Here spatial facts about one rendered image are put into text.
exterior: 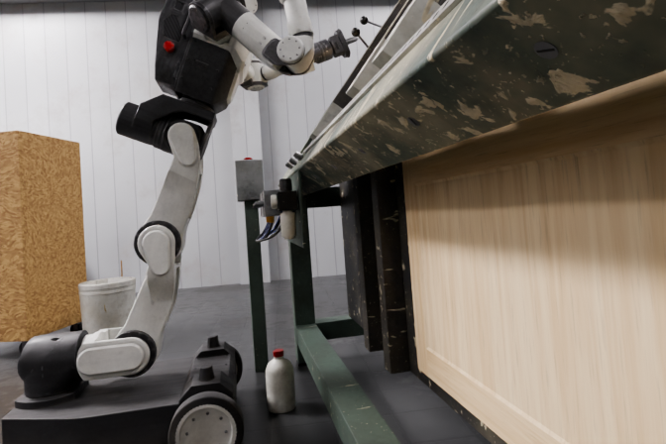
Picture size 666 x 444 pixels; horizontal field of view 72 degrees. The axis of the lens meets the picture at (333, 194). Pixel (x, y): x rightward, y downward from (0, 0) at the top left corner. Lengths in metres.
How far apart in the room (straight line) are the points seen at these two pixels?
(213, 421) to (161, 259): 0.50
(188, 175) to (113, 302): 1.46
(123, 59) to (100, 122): 0.69
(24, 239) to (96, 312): 0.57
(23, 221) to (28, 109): 2.68
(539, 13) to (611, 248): 0.37
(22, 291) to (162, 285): 1.60
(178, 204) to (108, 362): 0.51
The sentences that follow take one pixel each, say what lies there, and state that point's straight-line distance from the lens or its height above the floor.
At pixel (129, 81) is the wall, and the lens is 5.29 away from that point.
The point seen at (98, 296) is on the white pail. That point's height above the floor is 0.30.
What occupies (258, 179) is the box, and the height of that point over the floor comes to 0.84.
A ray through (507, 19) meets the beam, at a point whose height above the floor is 0.80.
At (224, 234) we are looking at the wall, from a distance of 4.90.
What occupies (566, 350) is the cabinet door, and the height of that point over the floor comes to 0.46.
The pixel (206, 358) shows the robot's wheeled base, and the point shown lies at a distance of 1.78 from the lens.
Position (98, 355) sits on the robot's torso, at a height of 0.30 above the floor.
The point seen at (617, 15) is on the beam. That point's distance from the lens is 0.34.
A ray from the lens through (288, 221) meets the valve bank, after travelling 1.43.
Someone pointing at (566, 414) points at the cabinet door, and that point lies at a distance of 0.79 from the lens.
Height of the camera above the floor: 0.68
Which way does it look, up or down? 2 degrees up
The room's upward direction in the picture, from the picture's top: 4 degrees counter-clockwise
